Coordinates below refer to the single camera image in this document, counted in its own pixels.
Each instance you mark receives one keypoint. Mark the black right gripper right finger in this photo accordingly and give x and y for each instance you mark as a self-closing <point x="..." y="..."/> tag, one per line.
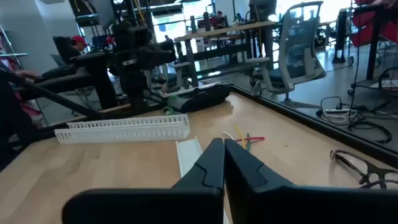
<point x="248" y="186"/>

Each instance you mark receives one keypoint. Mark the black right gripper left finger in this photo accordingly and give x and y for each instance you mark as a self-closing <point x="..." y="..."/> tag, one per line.
<point x="202" y="174"/>

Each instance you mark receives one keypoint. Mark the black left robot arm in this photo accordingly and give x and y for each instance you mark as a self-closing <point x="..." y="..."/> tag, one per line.
<point x="136" y="62"/>

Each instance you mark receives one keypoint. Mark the black work glove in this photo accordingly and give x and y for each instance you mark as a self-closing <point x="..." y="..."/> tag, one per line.
<point x="202" y="99"/>

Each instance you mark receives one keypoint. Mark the white power strip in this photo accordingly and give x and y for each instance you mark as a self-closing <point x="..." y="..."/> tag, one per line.
<point x="340" y="110"/>

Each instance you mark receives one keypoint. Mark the clear safety glasses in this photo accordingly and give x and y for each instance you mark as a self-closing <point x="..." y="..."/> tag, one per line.
<point x="371" y="169"/>

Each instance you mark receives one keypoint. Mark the grey office chair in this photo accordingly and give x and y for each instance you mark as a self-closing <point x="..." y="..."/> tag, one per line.
<point x="298" y="53"/>

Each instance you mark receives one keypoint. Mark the wooden desk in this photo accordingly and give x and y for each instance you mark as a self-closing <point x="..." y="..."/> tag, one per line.
<point x="217" y="31"/>

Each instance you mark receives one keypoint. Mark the person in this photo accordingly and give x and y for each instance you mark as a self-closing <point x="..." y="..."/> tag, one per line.
<point x="220" y="15"/>
<point x="79" y="42"/>

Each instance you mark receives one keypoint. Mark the red storage bins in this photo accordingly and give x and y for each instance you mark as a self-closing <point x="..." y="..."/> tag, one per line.
<point x="360" y="31"/>

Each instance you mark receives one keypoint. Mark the black aluminium table frame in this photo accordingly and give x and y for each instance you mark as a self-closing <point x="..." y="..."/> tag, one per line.
<point x="311" y="122"/>

